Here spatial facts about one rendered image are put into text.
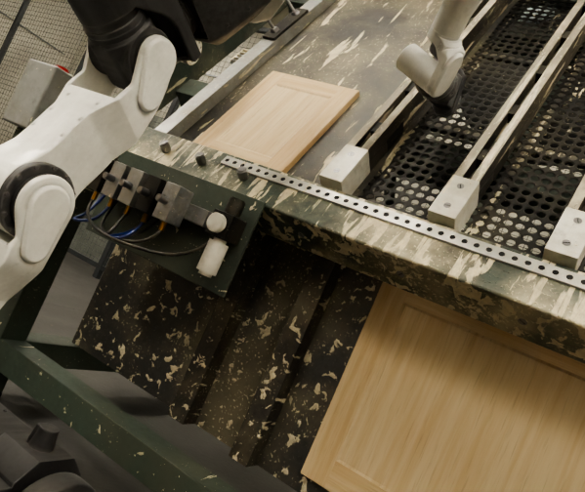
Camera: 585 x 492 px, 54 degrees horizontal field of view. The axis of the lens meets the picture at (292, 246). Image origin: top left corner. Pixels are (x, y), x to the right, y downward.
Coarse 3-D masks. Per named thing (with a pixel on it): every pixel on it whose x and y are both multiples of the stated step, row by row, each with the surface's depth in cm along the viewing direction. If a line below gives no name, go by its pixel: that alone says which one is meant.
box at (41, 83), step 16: (32, 64) 154; (48, 64) 151; (32, 80) 152; (48, 80) 149; (64, 80) 152; (16, 96) 154; (32, 96) 150; (48, 96) 150; (16, 112) 152; (32, 112) 149
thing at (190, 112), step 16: (320, 0) 203; (304, 16) 197; (288, 32) 193; (256, 48) 188; (272, 48) 189; (240, 64) 182; (256, 64) 185; (224, 80) 178; (240, 80) 182; (208, 96) 173; (224, 96) 178; (176, 112) 170; (192, 112) 169; (160, 128) 166; (176, 128) 166
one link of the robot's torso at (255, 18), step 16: (192, 0) 112; (208, 0) 114; (224, 0) 116; (240, 0) 118; (256, 0) 121; (272, 0) 125; (192, 16) 117; (208, 16) 116; (224, 16) 117; (240, 16) 120; (256, 16) 127; (272, 16) 128; (192, 32) 119; (208, 32) 118; (224, 32) 119
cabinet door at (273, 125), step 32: (256, 96) 172; (288, 96) 170; (320, 96) 167; (352, 96) 164; (224, 128) 164; (256, 128) 162; (288, 128) 159; (320, 128) 156; (256, 160) 152; (288, 160) 149
